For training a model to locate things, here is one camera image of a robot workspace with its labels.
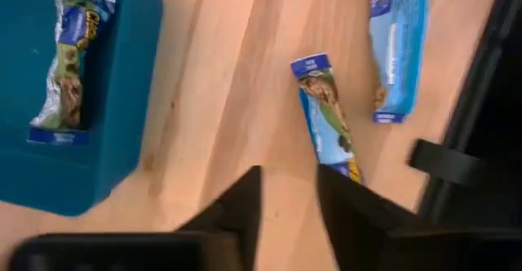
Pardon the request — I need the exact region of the light blue granola bar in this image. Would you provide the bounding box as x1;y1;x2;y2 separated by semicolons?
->
369;0;428;124
290;52;365;185

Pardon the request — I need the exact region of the blue plastic bin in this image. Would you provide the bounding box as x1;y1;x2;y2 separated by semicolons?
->
0;0;164;218

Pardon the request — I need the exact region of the black metal rig frame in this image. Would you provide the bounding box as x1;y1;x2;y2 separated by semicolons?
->
406;0;522;233

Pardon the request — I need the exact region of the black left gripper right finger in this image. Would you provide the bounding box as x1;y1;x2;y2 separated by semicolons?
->
316;163;436;271

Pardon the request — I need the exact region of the green and blue granola bar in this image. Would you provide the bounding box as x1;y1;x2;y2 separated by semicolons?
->
26;0;117;146

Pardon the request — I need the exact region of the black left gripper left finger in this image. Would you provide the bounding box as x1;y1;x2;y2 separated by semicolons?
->
177;164;263;271

